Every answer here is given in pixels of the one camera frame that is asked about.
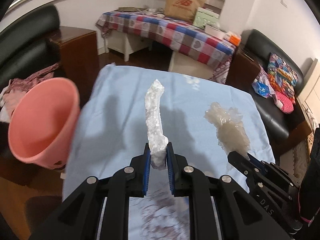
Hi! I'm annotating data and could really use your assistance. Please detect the clear plastic wrap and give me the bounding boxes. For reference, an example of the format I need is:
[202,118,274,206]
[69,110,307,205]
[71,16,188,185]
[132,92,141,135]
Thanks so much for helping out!
[204,102,250,159]

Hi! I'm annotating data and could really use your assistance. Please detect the white foam wrap strip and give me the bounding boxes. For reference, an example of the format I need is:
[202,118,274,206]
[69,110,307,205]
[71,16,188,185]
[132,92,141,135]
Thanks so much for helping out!
[144,79,169,170]

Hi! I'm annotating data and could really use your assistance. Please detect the right black leather sofa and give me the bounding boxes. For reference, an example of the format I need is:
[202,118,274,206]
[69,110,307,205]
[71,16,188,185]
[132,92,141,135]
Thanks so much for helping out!
[244,29,312,157]

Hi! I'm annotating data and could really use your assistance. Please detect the pink polka dot cloth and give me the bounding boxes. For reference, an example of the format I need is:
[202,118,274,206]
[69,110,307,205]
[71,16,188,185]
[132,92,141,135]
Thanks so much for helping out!
[273,91,293,114]

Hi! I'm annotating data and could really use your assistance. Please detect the blue plastic bag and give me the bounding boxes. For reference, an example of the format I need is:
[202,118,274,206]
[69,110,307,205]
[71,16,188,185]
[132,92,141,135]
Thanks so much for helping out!
[252,79,270,98]

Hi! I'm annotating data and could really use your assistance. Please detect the colourful cartoon cushion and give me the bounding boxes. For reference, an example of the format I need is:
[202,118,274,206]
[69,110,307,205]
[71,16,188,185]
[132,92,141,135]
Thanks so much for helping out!
[267,53,298,104]

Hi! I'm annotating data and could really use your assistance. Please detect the light blue floral tablecloth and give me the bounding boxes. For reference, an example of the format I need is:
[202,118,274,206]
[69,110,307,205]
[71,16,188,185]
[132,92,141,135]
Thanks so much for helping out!
[62,63,276,240]

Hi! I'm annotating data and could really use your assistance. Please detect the wooden side table right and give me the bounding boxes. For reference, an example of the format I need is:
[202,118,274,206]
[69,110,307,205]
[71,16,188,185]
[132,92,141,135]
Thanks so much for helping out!
[226,44,260,92]

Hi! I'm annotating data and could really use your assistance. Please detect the wooden side table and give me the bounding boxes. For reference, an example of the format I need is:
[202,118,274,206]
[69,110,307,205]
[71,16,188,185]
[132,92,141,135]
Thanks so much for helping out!
[226,44,260,92]
[48,26,100,106]

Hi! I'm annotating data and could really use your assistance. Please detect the pink plastic bin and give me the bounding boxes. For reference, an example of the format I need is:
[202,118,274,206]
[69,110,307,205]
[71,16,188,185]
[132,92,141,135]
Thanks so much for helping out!
[8,77,80,170]

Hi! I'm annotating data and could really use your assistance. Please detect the white desk under plaid cloth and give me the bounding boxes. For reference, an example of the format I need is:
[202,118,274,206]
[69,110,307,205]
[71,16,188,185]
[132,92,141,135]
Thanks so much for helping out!
[104,30,213,79]

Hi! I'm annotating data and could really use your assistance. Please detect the orange box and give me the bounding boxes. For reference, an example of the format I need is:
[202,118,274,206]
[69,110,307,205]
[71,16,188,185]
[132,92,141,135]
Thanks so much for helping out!
[224,31,241,47]

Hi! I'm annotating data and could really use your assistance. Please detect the checkered plaid tablecloth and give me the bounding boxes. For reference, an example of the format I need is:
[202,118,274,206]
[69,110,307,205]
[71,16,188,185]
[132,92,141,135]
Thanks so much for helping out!
[96,11,236,84]

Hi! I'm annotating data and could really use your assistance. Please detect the clothes pile on armchair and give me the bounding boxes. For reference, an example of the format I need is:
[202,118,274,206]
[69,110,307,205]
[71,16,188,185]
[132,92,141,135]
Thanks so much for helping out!
[1,63,60,123]

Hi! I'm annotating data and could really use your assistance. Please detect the light green box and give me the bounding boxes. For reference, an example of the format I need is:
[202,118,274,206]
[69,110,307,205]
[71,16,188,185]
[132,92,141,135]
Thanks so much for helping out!
[193,7,220,29]

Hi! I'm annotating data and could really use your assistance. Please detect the wooden side table left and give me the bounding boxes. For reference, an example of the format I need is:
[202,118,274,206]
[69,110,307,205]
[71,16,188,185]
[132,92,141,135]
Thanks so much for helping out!
[48,26,100,106]

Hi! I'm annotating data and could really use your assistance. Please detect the brown New Balance paper bag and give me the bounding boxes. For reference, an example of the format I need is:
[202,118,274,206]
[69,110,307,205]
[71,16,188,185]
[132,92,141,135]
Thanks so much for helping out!
[164,0,206,23]

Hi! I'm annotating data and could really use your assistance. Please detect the left black leather armchair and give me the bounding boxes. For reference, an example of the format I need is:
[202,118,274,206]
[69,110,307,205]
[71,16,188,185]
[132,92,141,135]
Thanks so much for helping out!
[1,4,60,89]

